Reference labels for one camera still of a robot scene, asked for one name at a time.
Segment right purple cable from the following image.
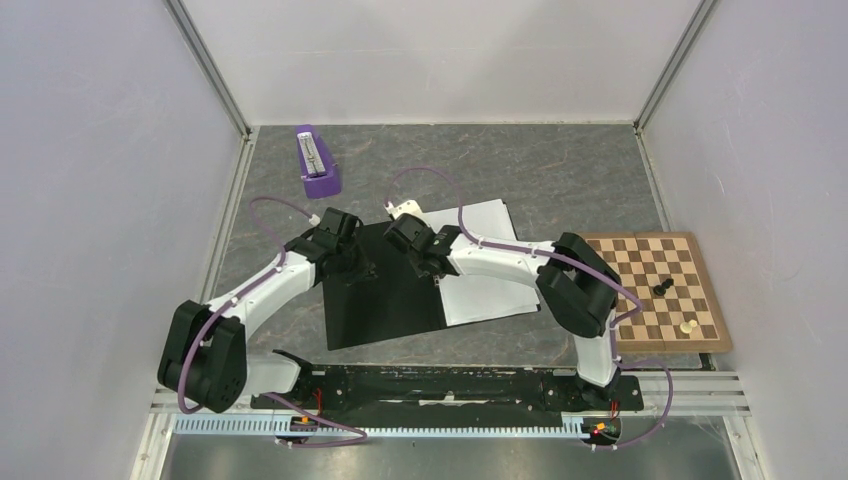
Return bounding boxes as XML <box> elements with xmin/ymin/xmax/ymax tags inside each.
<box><xmin>384</xmin><ymin>165</ymin><xmax>676</xmax><ymax>452</ymax></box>

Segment aluminium frame rail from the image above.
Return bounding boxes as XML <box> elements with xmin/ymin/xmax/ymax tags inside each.
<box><xmin>170</xmin><ymin>371</ymin><xmax>751</xmax><ymax>440</ymax></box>

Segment black chess piece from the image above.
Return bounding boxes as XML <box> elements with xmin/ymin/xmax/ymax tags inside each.
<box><xmin>652</xmin><ymin>278</ymin><xmax>675</xmax><ymax>297</ymax></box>

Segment white chess piece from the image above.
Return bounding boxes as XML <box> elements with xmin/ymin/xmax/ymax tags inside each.
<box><xmin>680</xmin><ymin>320</ymin><xmax>699</xmax><ymax>334</ymax></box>

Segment wooden chessboard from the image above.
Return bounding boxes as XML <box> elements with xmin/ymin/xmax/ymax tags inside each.
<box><xmin>583</xmin><ymin>232</ymin><xmax>733</xmax><ymax>353</ymax></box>

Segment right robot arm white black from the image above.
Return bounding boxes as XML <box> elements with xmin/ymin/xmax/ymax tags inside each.
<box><xmin>384</xmin><ymin>214</ymin><xmax>622</xmax><ymax>408</ymax></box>

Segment purple cable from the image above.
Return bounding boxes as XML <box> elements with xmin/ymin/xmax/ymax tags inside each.
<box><xmin>178</xmin><ymin>196</ymin><xmax>369</xmax><ymax>449</ymax></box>
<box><xmin>384</xmin><ymin>165</ymin><xmax>676</xmax><ymax>452</ymax></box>

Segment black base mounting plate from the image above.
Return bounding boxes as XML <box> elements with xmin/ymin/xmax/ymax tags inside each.
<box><xmin>284</xmin><ymin>365</ymin><xmax>644</xmax><ymax>428</ymax></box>

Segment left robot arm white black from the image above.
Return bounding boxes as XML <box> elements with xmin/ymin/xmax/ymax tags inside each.
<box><xmin>157</xmin><ymin>208</ymin><xmax>374</xmax><ymax>414</ymax></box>

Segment purple metronome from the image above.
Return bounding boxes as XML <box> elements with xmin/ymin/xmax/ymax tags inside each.
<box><xmin>295</xmin><ymin>124</ymin><xmax>342</xmax><ymax>199</ymax></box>

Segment white paper sheets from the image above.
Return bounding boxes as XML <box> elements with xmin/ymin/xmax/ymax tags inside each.
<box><xmin>438</xmin><ymin>199</ymin><xmax>541</xmax><ymax>327</ymax></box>

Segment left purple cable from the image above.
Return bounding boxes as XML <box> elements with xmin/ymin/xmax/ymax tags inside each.
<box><xmin>178</xmin><ymin>196</ymin><xmax>369</xmax><ymax>449</ymax></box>

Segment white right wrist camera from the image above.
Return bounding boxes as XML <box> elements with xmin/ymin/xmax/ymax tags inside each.
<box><xmin>384</xmin><ymin>200</ymin><xmax>425</xmax><ymax>220</ymax></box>

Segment black folder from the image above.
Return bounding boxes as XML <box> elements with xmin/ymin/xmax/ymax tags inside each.
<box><xmin>322</xmin><ymin>221</ymin><xmax>446</xmax><ymax>351</ymax></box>

